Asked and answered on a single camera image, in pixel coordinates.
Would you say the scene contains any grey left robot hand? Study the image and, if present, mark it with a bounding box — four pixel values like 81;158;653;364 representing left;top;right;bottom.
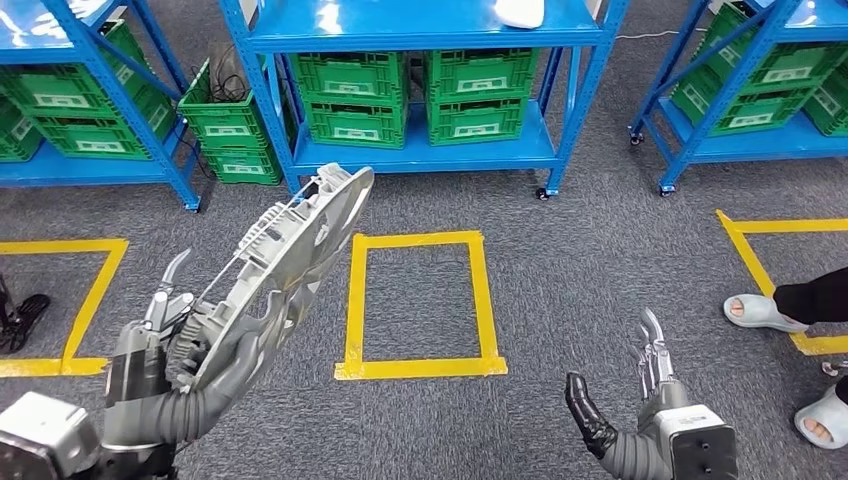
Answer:
104;248;268;409

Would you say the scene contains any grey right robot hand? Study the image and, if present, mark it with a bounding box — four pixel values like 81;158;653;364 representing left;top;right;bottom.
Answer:
564;307;692;460

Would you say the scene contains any silver plastic wheel cover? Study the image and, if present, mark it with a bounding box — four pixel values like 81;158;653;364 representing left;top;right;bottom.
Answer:
170;162;376;397

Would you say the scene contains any blue metal shelf rack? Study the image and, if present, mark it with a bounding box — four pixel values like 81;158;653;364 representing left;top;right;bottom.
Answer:
218;0;632;201
0;0;203;213
627;0;848;198

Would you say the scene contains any white plastic shell part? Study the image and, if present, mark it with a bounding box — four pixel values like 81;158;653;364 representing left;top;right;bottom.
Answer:
492;0;547;30

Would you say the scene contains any person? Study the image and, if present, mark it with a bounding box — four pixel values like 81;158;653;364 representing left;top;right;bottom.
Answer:
722;266;848;453

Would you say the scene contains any green plastic crate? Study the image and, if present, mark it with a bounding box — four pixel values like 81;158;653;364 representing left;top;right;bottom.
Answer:
200;142;284;187
302;99;407;151
427;96;533;148
0;95;46;165
177;59;268;155
0;18;158;122
669;66;815;138
425;47;540;105
288;51;409;109
31;86;179;162
712;1;848;95
800;69;848;138

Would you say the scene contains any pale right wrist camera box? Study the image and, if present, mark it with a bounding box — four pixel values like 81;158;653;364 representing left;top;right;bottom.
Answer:
652;404;739;480

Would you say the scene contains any black cable bundle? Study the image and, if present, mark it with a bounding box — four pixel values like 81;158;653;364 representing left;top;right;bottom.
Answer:
203;40;252;105

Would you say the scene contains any white floor cable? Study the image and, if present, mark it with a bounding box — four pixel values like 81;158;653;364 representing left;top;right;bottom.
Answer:
612;26;710;42

